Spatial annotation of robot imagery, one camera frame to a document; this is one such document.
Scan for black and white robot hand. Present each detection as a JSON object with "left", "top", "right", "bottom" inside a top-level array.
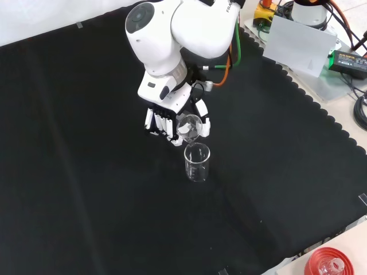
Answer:
[{"left": 143, "top": 82, "right": 213, "bottom": 147}]

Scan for clear glass beaker with water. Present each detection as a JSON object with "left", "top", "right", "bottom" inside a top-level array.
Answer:
[{"left": 177, "top": 113, "right": 205, "bottom": 144}]

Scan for clear graduated glass beaker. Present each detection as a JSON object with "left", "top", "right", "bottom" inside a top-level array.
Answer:
[{"left": 183, "top": 143, "right": 212, "bottom": 183}]

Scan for black bench cloth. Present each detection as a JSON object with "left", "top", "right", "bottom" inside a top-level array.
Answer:
[{"left": 0, "top": 0, "right": 367, "bottom": 275}]

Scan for yellow stop button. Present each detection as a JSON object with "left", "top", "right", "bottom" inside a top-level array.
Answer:
[{"left": 256, "top": 0, "right": 280, "bottom": 28}]

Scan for pale board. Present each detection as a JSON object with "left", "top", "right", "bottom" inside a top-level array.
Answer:
[{"left": 262, "top": 14, "right": 338, "bottom": 78}]

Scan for black power adapter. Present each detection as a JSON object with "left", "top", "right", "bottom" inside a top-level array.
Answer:
[{"left": 327, "top": 50, "right": 367, "bottom": 80}]

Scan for red ribbed round funnel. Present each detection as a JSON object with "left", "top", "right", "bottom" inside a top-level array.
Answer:
[{"left": 304, "top": 246, "right": 355, "bottom": 275}]

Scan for small clear glass piece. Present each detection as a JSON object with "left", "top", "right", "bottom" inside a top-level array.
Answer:
[{"left": 319, "top": 257, "right": 345, "bottom": 275}]

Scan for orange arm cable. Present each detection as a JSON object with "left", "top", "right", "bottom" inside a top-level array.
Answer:
[{"left": 213, "top": 51, "right": 233, "bottom": 87}]

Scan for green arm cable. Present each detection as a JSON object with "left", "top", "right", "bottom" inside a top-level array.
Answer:
[{"left": 214, "top": 19, "right": 242, "bottom": 69}]

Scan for grey metal base plate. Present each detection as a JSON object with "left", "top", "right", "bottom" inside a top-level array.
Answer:
[{"left": 243, "top": 17, "right": 367, "bottom": 101}]

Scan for coiled black cables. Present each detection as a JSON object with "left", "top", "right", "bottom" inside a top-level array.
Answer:
[{"left": 354, "top": 94, "right": 367, "bottom": 129}]

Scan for orange base cable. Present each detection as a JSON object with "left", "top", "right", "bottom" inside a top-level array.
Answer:
[{"left": 326, "top": 0, "right": 367, "bottom": 57}]

